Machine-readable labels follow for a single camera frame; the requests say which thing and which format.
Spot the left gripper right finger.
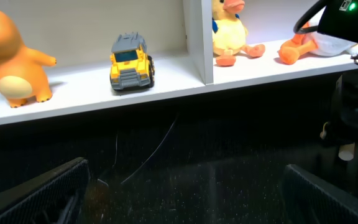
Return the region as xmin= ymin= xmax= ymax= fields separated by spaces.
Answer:
xmin=282 ymin=164 xmax=358 ymax=224

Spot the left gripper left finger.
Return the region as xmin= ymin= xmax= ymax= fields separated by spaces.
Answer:
xmin=0 ymin=157 xmax=90 ymax=224

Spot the yellow rattle drum wooden handle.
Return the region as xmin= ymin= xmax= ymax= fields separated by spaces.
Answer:
xmin=319 ymin=121 xmax=356 ymax=162

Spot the orange rubber dinosaur toy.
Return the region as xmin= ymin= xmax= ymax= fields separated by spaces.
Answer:
xmin=0 ymin=6 xmax=58 ymax=109

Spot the grey and yellow toy truck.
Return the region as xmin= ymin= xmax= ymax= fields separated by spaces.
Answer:
xmin=109 ymin=31 xmax=156 ymax=91

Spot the white plush duck yellow hat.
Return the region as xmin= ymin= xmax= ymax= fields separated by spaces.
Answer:
xmin=278 ymin=22 xmax=358 ymax=65

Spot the white shelf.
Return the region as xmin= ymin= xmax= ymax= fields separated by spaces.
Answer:
xmin=0 ymin=0 xmax=358 ymax=129

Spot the black cable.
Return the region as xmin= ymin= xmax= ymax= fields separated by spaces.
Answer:
xmin=293 ymin=0 xmax=328 ymax=35

